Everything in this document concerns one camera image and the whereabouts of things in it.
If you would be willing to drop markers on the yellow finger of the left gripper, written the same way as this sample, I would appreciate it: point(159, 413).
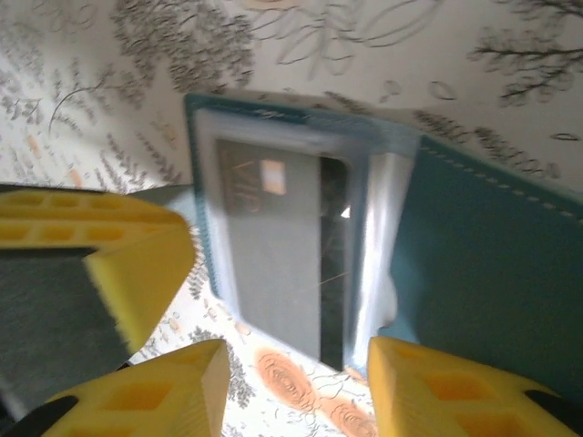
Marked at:
point(136, 273)

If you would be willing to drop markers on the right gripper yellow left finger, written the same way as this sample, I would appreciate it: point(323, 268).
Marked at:
point(150, 400)

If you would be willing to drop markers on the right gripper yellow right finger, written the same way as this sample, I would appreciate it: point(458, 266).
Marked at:
point(455, 400)

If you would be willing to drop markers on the teal leather card holder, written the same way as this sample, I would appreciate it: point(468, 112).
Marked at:
point(478, 250)

